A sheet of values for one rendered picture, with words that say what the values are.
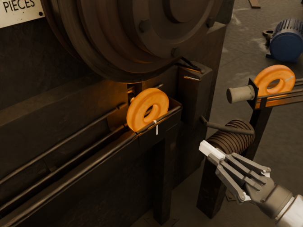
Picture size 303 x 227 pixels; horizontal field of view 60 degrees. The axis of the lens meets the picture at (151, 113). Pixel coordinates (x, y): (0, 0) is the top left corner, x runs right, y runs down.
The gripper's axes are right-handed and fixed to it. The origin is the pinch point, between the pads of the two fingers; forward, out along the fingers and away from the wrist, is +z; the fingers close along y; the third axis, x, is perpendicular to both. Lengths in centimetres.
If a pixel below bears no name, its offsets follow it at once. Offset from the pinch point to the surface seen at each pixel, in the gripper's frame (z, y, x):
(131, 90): 34.1, 1.4, -1.0
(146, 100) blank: 23.4, -2.1, 3.4
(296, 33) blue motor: 50, 203, -47
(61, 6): 24.4, -22.7, 35.2
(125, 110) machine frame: 30.6, -4.3, -4.5
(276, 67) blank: 7.7, 47.6, 2.6
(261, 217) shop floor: -17, 44, -73
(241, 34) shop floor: 116, 238, -86
